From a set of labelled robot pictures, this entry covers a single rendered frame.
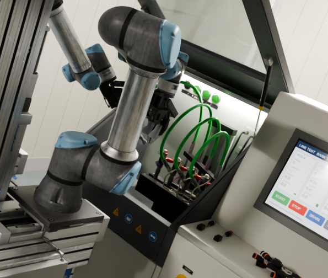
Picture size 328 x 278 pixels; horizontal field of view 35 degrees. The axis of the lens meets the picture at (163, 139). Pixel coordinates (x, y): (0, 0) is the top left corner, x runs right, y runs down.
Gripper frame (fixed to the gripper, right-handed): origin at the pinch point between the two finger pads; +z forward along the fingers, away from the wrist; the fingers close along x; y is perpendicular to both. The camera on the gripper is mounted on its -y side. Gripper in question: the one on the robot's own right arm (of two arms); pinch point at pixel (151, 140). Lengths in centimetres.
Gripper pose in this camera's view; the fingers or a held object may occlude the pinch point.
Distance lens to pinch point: 197.6
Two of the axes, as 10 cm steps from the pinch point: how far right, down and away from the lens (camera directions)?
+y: -6.1, -0.1, -7.9
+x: 7.2, 4.2, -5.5
